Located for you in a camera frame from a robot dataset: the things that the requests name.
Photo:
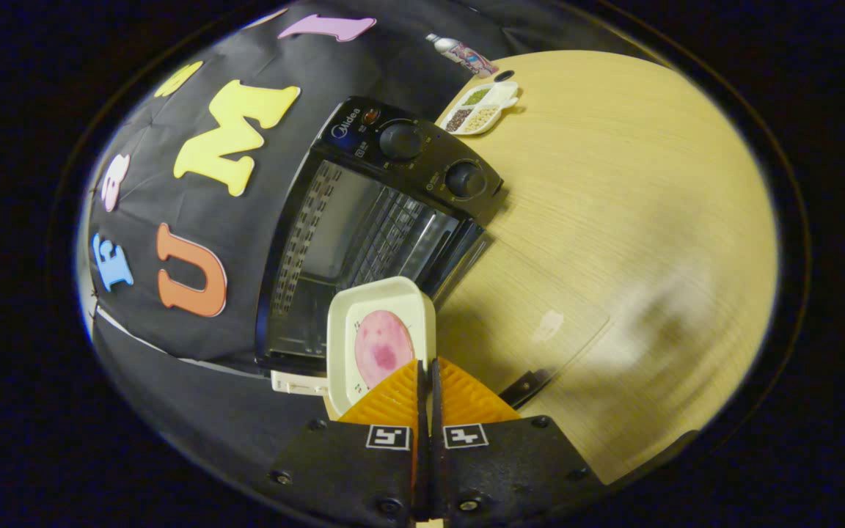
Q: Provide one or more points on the black electric oven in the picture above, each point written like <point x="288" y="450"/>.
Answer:
<point x="430" y="158"/>

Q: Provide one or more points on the cream square plate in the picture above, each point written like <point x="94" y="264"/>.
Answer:
<point x="378" y="297"/>

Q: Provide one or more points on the white divided snack plate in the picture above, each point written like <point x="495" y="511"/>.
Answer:
<point x="481" y="110"/>

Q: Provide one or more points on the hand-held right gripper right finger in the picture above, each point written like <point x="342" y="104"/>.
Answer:
<point x="510" y="469"/>

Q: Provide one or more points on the silver patterned drink bottle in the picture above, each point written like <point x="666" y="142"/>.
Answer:
<point x="463" y="54"/>

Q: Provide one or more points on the small black cap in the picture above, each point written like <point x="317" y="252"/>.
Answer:
<point x="504" y="75"/>

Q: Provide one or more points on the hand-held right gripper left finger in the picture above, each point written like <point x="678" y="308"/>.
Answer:
<point x="349" y="469"/>

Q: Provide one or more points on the pink ham slice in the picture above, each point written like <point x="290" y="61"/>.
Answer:
<point x="384" y="348"/>

